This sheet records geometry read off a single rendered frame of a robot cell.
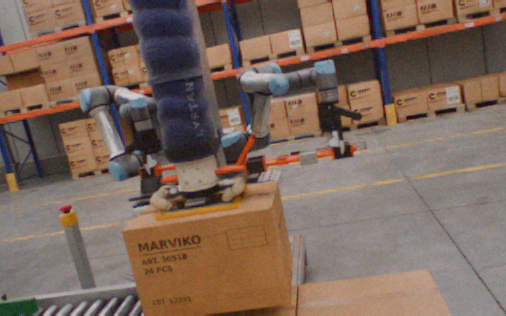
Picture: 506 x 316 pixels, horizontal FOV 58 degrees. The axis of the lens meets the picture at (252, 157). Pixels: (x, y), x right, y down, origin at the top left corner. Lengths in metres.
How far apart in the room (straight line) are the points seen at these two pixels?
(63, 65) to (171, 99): 8.50
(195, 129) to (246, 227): 0.43
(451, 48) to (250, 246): 9.20
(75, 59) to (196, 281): 8.54
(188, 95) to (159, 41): 0.23
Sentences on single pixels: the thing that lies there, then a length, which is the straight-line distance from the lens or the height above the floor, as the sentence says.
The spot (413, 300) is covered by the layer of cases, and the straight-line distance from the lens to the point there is 2.07.
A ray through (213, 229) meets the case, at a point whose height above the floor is 1.02.
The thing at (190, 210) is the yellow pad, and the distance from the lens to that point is 1.84.
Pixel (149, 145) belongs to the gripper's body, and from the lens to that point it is 2.21.
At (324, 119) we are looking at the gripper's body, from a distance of 1.80.
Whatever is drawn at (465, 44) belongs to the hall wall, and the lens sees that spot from 10.71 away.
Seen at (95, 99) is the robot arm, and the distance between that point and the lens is 2.60.
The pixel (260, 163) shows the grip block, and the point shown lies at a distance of 1.83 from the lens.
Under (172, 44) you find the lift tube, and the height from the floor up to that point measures 1.73.
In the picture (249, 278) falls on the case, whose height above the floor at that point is 0.81.
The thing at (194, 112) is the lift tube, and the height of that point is 1.47.
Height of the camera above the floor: 1.59
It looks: 11 degrees down
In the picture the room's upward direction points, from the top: 12 degrees counter-clockwise
